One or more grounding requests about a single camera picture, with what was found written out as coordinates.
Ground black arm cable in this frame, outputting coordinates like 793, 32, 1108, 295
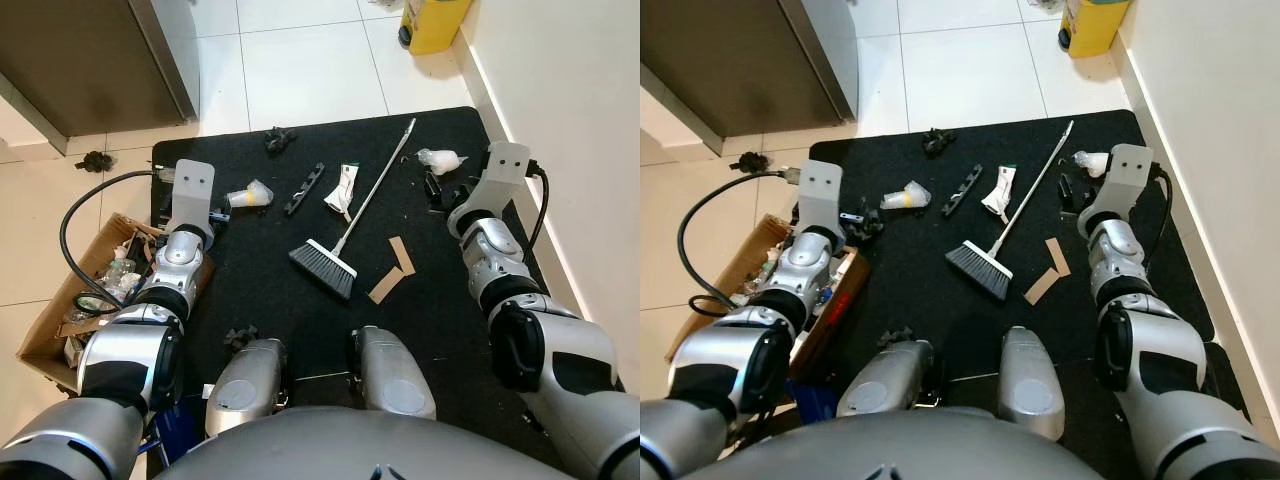
58, 168, 181, 316
520, 165, 553, 266
1150, 165, 1173, 276
676, 168, 801, 311

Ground silver right robot leg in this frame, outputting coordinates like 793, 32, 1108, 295
998, 327, 1066, 443
347, 326, 438, 421

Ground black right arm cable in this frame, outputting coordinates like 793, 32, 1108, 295
1150, 165, 1173, 276
520, 165, 553, 266

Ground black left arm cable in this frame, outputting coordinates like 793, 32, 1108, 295
58, 168, 181, 316
676, 168, 801, 311

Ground grey broom silver handle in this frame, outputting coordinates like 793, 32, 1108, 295
289, 118, 418, 301
945, 120, 1076, 303

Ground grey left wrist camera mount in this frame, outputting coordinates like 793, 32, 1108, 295
797, 160, 846, 233
168, 160, 216, 231

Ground silver robot leg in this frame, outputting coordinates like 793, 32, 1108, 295
347, 326, 438, 421
205, 338, 289, 438
998, 327, 1066, 443
838, 340, 934, 419

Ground brown cardboard rubbish box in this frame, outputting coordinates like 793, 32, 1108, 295
17, 212, 216, 391
665, 212, 871, 381

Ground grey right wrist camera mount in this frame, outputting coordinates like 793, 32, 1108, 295
1087, 143, 1154, 216
470, 141, 533, 213

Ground silver left robot leg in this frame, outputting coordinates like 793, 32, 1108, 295
838, 340, 934, 419
205, 338, 289, 438

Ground white squeezed tube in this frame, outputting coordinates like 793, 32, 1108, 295
323, 163, 361, 223
980, 165, 1018, 223

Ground yellow wheeled bin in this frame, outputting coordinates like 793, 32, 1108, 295
398, 0, 473, 56
1058, 0, 1133, 59

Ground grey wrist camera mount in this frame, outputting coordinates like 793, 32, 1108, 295
470, 141, 533, 213
168, 160, 216, 231
797, 160, 846, 233
1087, 143, 1154, 216

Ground black plastic strip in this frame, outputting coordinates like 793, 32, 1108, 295
940, 163, 984, 217
283, 161, 327, 217

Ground grey robot torso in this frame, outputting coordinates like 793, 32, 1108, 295
150, 405, 581, 480
690, 405, 1111, 480

